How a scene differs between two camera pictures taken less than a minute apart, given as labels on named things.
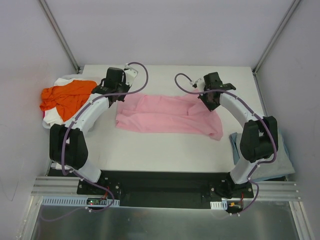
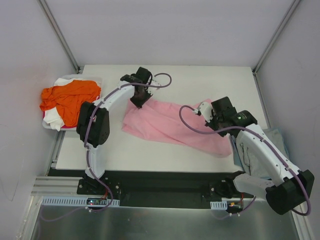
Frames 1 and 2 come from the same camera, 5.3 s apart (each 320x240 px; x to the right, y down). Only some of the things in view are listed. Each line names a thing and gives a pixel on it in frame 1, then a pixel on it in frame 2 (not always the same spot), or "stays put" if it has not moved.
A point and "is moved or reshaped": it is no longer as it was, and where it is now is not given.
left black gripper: [110, 88] → [141, 99]
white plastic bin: [85, 77] stays put
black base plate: [164, 189] stays put
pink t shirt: [179, 113] is moved or reshaped
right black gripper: [220, 86] → [217, 124]
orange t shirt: [68, 98] stays put
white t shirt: [51, 116] stays put
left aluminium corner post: [45, 7] stays put
